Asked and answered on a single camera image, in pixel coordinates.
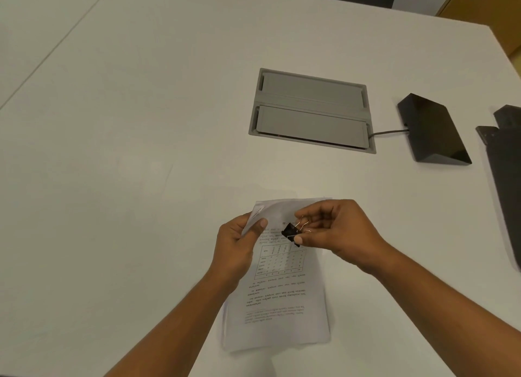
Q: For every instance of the person's right hand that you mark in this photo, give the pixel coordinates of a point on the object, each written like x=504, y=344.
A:
x=346, y=234

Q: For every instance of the person's left hand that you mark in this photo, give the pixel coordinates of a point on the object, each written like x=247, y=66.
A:
x=233, y=250

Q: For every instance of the person's right thumb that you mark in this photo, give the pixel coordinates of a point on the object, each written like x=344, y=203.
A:
x=310, y=236

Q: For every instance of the person's left thumb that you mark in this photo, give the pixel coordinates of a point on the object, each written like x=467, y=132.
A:
x=257, y=231

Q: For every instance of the black binder clip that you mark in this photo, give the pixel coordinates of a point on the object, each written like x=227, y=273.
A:
x=292, y=231

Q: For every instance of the stack of printed white papers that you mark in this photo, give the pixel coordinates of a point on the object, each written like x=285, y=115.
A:
x=281, y=291

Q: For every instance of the person's right forearm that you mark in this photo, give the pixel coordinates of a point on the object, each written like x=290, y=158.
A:
x=447, y=311

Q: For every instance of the person's left forearm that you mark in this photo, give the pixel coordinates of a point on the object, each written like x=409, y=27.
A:
x=169, y=328

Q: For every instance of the black wedge-shaped device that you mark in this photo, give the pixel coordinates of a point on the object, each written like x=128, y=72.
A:
x=432, y=129

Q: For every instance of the black flat device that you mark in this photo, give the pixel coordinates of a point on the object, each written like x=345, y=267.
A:
x=504, y=173

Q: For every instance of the wooden cabinet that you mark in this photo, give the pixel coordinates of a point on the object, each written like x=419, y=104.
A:
x=484, y=10

